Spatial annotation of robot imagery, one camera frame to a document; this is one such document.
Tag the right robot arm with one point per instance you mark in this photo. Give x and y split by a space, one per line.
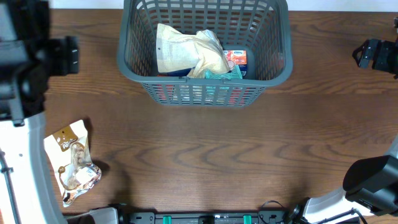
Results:
370 185

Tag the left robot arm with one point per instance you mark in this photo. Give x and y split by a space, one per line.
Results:
29 57

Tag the Kleenex tissue multipack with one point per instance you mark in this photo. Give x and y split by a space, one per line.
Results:
237 57

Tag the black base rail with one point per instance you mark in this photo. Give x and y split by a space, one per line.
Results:
118 214

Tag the light blue snack packet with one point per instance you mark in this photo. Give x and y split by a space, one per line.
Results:
235 73

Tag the beige paper bag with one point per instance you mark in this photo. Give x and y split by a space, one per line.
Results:
174 50
210 55

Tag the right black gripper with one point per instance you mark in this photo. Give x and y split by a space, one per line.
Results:
385 48

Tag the grey plastic basket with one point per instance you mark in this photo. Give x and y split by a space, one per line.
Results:
260 28

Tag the brown white snack pouch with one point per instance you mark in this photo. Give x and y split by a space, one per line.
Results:
69 154

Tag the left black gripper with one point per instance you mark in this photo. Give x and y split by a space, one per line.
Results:
61 56

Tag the orange spaghetti packet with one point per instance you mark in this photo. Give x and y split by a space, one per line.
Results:
213 95

